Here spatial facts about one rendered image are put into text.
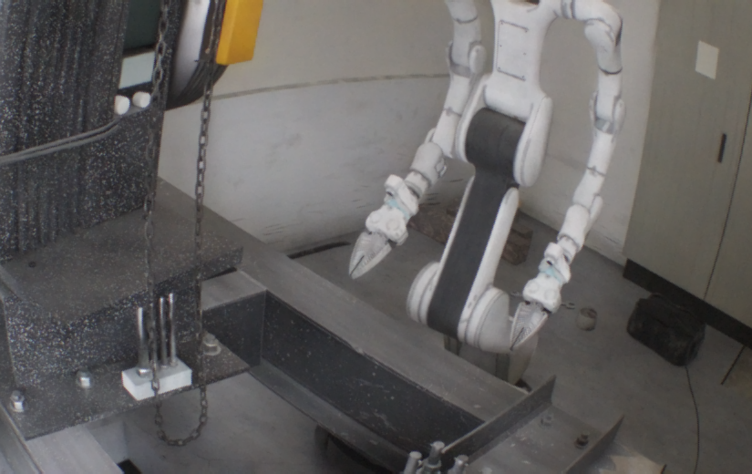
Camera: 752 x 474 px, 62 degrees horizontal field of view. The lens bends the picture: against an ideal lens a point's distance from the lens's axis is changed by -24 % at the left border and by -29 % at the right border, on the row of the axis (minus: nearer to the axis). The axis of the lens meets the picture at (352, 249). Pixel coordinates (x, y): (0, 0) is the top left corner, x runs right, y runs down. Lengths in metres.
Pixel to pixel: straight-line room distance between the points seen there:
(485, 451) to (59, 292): 0.76
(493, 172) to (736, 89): 1.88
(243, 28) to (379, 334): 0.69
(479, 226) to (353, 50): 1.65
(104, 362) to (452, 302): 0.93
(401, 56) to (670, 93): 1.40
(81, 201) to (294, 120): 1.96
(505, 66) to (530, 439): 0.93
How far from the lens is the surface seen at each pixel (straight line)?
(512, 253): 3.71
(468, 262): 1.95
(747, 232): 3.53
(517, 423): 1.41
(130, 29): 1.38
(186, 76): 1.43
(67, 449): 1.24
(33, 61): 1.23
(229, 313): 1.70
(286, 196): 3.35
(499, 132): 1.88
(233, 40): 1.39
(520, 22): 1.86
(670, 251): 3.70
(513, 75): 1.90
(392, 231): 2.02
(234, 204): 3.18
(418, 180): 2.09
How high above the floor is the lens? 1.48
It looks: 25 degrees down
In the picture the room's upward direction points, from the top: 9 degrees clockwise
